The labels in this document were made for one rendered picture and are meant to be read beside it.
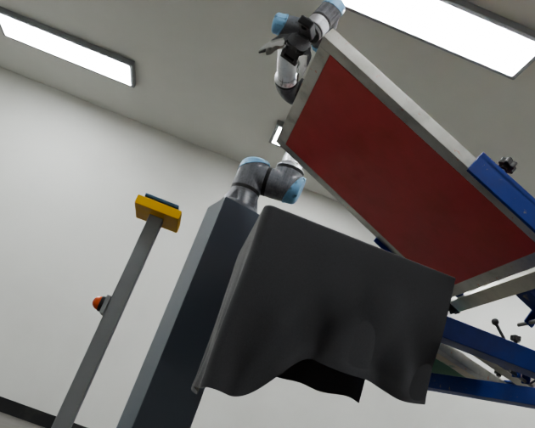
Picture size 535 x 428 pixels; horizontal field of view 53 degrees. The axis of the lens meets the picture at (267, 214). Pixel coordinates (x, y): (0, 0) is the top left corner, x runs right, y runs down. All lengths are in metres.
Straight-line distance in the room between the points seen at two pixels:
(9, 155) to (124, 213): 1.25
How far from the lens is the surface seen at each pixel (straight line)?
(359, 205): 1.79
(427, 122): 1.39
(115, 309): 1.48
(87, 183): 5.62
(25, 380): 5.28
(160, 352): 1.82
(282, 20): 1.95
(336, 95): 1.51
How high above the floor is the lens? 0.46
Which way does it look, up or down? 22 degrees up
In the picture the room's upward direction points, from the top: 20 degrees clockwise
